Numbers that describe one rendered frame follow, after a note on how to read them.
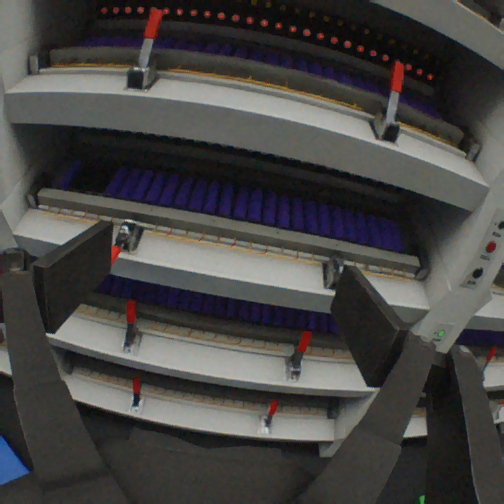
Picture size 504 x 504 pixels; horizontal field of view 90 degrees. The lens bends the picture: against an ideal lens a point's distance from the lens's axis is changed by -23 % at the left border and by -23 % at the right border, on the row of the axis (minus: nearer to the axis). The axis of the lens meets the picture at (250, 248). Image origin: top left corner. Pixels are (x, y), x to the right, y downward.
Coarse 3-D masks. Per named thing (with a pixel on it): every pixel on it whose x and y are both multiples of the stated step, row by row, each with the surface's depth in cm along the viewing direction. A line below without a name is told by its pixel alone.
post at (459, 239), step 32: (448, 64) 41; (480, 64) 32; (448, 96) 41; (480, 96) 33; (416, 192) 51; (448, 224) 41; (480, 224) 34; (448, 256) 40; (480, 288) 40; (448, 320) 43; (352, 416) 56; (320, 448) 66
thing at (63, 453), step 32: (0, 256) 9; (32, 288) 9; (32, 320) 7; (32, 352) 6; (32, 384) 5; (64, 384) 5; (32, 416) 4; (64, 416) 5; (32, 448) 4; (64, 448) 4; (96, 448) 4; (64, 480) 3; (96, 480) 3
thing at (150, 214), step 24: (48, 192) 39; (72, 192) 40; (120, 216) 40; (144, 216) 40; (168, 216) 40; (192, 216) 41; (192, 240) 40; (240, 240) 42; (264, 240) 42; (288, 240) 41; (312, 240) 42; (336, 240) 43; (384, 264) 43; (408, 264) 43
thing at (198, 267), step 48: (144, 144) 47; (96, 192) 44; (384, 192) 50; (48, 240) 37; (144, 240) 40; (432, 240) 44; (192, 288) 41; (240, 288) 40; (288, 288) 39; (384, 288) 42; (432, 288) 42
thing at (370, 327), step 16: (352, 272) 16; (336, 288) 18; (352, 288) 16; (368, 288) 15; (336, 304) 18; (352, 304) 15; (368, 304) 14; (384, 304) 13; (336, 320) 17; (352, 320) 15; (368, 320) 13; (384, 320) 12; (400, 320) 12; (352, 336) 15; (368, 336) 13; (384, 336) 12; (400, 336) 11; (352, 352) 14; (368, 352) 13; (384, 352) 11; (368, 368) 12; (384, 368) 12; (368, 384) 12
